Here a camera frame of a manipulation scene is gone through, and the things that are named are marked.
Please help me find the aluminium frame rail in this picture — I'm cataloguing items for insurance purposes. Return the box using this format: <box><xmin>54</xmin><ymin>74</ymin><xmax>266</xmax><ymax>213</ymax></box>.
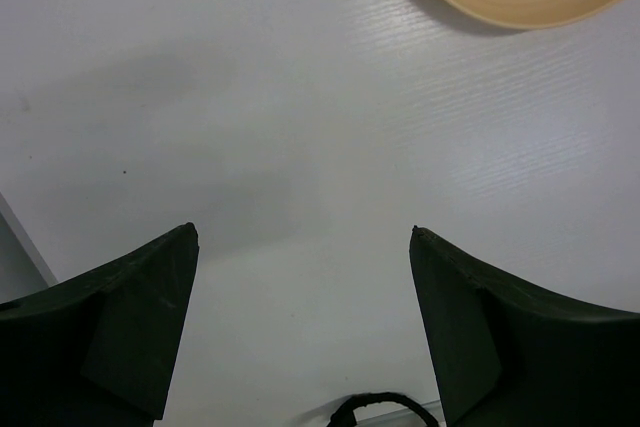
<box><xmin>1</xmin><ymin>196</ymin><xmax>58</xmax><ymax>302</ymax></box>

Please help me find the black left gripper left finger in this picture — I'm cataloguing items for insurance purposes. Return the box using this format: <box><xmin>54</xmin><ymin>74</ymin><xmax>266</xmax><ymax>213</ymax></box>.
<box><xmin>1</xmin><ymin>223</ymin><xmax>199</xmax><ymax>426</ymax></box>

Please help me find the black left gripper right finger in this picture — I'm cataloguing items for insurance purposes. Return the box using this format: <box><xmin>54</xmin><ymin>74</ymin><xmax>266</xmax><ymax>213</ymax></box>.
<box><xmin>409</xmin><ymin>227</ymin><xmax>639</xmax><ymax>426</ymax></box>

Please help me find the black cable near base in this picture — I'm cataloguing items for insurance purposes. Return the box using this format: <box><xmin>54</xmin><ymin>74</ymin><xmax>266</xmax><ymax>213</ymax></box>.
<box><xmin>325</xmin><ymin>391</ymin><xmax>441</xmax><ymax>427</ymax></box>

